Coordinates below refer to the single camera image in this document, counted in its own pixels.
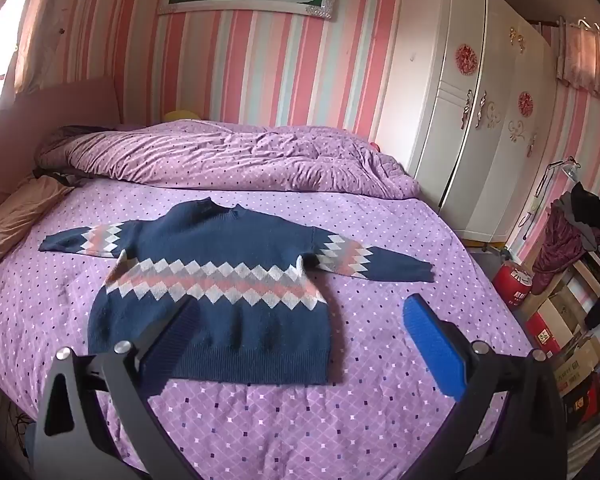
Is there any red box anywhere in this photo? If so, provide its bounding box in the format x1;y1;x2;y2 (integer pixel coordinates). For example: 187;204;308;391
525;310;563;356

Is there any black garment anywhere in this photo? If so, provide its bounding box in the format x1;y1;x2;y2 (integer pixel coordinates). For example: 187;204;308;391
570;182;600;331

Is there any tan pillow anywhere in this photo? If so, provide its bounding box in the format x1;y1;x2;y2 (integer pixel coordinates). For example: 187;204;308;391
0;175;76;281

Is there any dark cloth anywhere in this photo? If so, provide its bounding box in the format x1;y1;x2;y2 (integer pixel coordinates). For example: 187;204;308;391
32;125;96;181

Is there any dark printed box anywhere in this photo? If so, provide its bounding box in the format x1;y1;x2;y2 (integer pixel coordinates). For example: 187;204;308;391
562;375;600;431

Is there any pink padded headboard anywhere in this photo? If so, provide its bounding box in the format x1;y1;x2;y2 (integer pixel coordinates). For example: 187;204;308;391
0;77;123;221

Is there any white wardrobe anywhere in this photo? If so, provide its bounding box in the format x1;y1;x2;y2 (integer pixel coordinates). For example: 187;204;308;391
375;0;563;251

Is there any red cylinder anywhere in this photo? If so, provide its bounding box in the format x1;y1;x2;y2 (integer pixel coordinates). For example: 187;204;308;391
492;260;535;311

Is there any bed with purple dotted sheet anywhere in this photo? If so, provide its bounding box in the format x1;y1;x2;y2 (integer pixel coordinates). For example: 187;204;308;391
0;175;536;480

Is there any desk lamp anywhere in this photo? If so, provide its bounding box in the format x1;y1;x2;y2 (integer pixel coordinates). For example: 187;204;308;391
522;156;581;256

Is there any pink curtain valance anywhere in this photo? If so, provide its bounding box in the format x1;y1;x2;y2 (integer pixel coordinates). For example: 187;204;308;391
555;17;600;106

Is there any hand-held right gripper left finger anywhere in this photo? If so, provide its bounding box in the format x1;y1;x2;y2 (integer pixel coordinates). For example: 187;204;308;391
30;295;203;480

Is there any purple dotted quilt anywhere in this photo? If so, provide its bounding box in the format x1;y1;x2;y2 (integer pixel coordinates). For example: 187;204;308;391
35;120;422;201

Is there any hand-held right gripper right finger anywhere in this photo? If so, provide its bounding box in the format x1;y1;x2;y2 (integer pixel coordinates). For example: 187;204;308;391
402;293;570;480

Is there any yellow item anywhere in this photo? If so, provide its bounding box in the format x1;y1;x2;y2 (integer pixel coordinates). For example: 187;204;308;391
162;108;203;123

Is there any brown cardboard box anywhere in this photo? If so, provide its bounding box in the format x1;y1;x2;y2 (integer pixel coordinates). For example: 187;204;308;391
550;332;600;401

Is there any pink window curtain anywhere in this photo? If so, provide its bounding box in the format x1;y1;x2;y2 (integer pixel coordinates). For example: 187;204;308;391
12;0;51;93

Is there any navy diamond-pattern knit sweater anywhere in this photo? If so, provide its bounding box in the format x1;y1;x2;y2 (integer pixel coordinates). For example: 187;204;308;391
39;199;435;387

